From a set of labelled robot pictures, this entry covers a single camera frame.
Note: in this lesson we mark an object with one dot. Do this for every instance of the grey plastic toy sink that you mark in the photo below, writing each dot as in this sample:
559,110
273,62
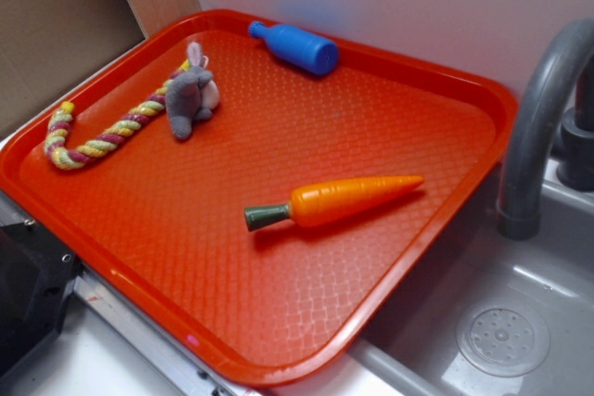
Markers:
481,314

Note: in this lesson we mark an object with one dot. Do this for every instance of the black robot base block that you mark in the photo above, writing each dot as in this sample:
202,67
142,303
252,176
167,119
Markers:
38,272

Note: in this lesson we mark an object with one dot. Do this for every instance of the brown cardboard panel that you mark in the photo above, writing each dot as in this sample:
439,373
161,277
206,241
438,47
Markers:
50,46

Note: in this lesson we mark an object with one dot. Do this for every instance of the orange plastic toy carrot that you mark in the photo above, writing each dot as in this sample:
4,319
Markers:
327,202

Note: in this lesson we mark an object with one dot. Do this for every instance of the multicolour twisted rope toy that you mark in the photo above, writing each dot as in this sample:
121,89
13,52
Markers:
61,123

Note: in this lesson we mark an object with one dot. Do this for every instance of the blue plastic toy bottle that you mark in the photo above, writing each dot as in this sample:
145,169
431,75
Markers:
305,50

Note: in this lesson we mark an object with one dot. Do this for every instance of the dark grey faucet handle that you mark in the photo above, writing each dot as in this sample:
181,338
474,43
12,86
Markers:
576,167

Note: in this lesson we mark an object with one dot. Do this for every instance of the red plastic tray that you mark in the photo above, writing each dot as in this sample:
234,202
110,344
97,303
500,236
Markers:
162,220

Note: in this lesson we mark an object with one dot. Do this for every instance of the grey toy faucet spout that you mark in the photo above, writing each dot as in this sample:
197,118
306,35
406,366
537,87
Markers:
536,132

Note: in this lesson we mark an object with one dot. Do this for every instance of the grey plush bunny toy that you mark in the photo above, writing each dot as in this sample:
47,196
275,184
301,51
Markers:
192,96

